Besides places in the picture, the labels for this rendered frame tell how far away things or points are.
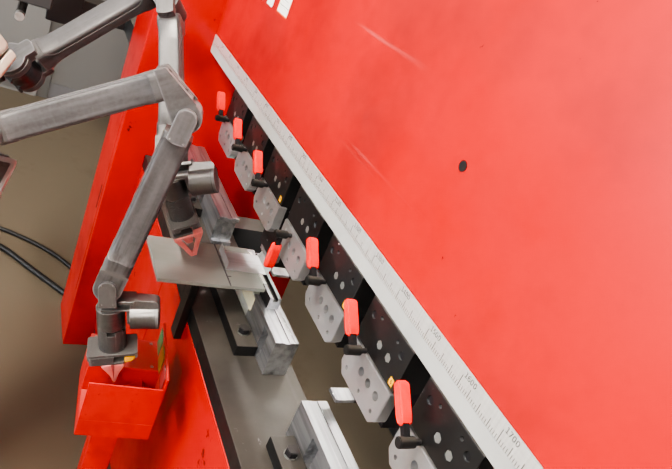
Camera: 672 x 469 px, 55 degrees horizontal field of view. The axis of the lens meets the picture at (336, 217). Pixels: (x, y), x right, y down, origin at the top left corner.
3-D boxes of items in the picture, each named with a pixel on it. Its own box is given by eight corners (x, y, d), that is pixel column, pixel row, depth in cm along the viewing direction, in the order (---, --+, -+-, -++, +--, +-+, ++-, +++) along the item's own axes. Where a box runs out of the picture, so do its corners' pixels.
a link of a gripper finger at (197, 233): (203, 239, 156) (195, 208, 151) (209, 256, 151) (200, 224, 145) (176, 248, 155) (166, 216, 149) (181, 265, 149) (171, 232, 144)
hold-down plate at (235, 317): (206, 279, 173) (209, 270, 171) (225, 281, 175) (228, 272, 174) (233, 355, 149) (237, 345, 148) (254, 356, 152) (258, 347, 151)
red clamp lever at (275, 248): (260, 264, 144) (275, 227, 140) (276, 266, 146) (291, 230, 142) (262, 268, 142) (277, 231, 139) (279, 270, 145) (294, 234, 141)
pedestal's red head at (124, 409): (79, 371, 156) (97, 312, 150) (146, 378, 163) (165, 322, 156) (73, 434, 140) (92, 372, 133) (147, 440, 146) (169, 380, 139)
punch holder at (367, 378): (337, 366, 118) (373, 294, 111) (375, 368, 122) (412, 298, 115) (370, 430, 106) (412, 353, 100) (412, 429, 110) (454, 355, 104)
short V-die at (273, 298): (245, 261, 170) (248, 251, 169) (255, 262, 171) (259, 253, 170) (266, 308, 154) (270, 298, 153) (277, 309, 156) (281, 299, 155)
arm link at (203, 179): (169, 155, 150) (158, 141, 142) (218, 150, 150) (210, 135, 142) (171, 204, 147) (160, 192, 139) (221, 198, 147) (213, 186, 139)
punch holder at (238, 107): (216, 138, 195) (233, 88, 189) (242, 144, 200) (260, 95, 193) (228, 160, 184) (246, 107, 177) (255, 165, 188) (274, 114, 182)
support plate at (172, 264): (145, 238, 157) (146, 234, 157) (245, 251, 170) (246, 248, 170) (156, 281, 143) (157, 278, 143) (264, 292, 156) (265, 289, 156)
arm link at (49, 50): (165, -17, 164) (153, -43, 154) (192, 21, 160) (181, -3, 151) (9, 74, 158) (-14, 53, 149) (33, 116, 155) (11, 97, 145)
